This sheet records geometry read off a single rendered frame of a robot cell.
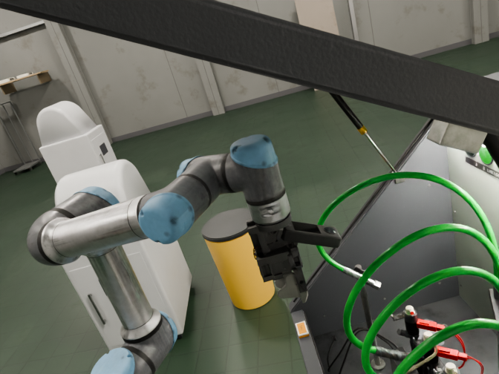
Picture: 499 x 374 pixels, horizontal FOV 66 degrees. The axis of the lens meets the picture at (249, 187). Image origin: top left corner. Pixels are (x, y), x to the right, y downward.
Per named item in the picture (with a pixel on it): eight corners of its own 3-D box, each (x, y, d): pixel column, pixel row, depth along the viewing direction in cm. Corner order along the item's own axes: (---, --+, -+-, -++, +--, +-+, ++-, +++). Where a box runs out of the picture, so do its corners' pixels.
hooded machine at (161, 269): (184, 347, 256) (108, 182, 209) (106, 363, 263) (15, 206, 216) (200, 280, 322) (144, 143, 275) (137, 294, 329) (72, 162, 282)
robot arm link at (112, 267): (125, 378, 108) (33, 211, 88) (155, 337, 120) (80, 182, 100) (159, 384, 103) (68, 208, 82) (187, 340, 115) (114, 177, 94)
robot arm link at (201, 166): (158, 176, 68) (211, 169, 63) (189, 151, 77) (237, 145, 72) (174, 214, 71) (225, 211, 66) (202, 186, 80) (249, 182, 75)
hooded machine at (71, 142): (131, 181, 639) (92, 91, 582) (116, 199, 578) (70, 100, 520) (87, 192, 653) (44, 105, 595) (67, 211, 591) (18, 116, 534)
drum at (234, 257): (280, 273, 300) (259, 203, 276) (278, 309, 264) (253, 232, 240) (232, 281, 308) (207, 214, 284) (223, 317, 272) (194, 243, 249)
